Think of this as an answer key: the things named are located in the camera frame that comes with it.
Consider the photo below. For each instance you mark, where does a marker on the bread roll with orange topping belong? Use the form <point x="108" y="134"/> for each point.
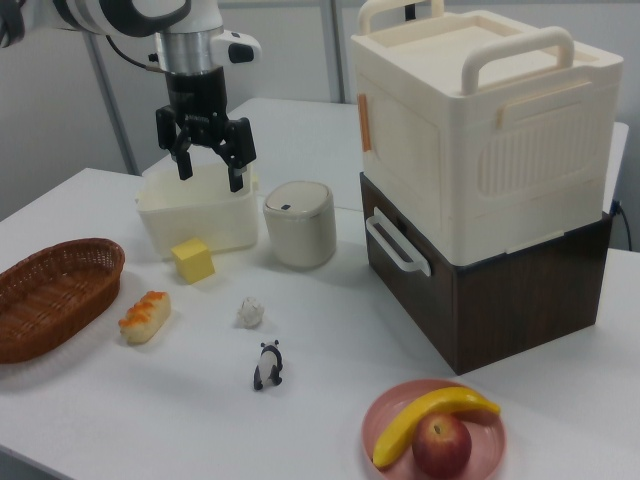
<point x="145" y="316"/>

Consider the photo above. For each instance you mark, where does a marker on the small cream trash can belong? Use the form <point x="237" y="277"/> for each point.
<point x="299" y="225"/>

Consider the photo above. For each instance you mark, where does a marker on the red apple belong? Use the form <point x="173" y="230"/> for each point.
<point x="441" y="445"/>

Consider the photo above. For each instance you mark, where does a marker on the panda figurine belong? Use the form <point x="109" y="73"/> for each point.
<point x="268" y="366"/>

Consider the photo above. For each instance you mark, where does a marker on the pink plate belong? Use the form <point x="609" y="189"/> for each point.
<point x="487" y="450"/>

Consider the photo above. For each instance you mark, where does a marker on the yellow cube block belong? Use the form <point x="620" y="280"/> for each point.
<point x="193" y="260"/>

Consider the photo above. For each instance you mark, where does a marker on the dark brown drawer box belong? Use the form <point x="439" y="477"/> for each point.
<point x="520" y="310"/>

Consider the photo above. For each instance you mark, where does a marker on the brown wicker basket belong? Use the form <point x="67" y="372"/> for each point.
<point x="52" y="292"/>

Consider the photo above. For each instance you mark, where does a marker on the white rectangular plastic bin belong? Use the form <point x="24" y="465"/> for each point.
<point x="200" y="215"/>

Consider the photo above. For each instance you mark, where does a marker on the cream plastic storage box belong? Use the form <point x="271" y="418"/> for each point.
<point x="480" y="130"/>

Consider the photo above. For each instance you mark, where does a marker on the yellow banana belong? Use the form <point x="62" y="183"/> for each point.
<point x="425" y="415"/>

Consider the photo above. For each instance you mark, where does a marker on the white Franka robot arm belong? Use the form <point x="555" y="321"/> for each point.
<point x="125" y="15"/>

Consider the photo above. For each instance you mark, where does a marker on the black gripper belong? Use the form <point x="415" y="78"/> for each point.
<point x="196" y="107"/>

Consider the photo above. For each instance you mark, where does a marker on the crumpled white paper ball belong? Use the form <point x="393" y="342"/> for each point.
<point x="250" y="313"/>

